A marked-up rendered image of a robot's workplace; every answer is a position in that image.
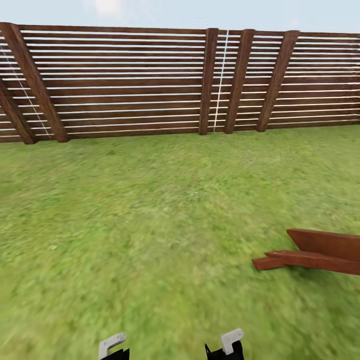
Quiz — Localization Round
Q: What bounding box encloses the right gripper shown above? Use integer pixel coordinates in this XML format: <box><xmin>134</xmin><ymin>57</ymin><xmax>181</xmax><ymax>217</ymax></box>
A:
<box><xmin>205</xmin><ymin>341</ymin><xmax>244</xmax><ymax>360</ymax></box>

